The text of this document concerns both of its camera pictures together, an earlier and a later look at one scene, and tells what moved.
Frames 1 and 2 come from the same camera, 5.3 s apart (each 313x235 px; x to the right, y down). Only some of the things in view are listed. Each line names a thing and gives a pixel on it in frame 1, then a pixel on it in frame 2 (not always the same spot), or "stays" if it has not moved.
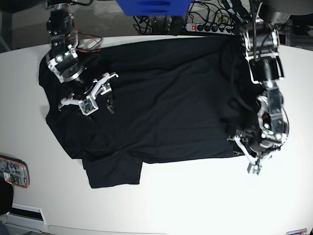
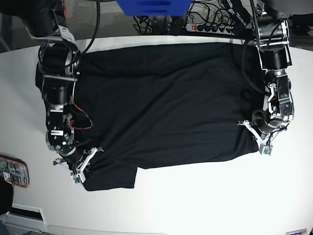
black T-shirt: (173, 99) stays
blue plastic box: (155, 8) stays
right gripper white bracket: (255, 166) -> (266, 147)
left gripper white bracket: (89, 105) -> (78, 176)
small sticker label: (302, 231) stays
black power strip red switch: (223, 30) stays
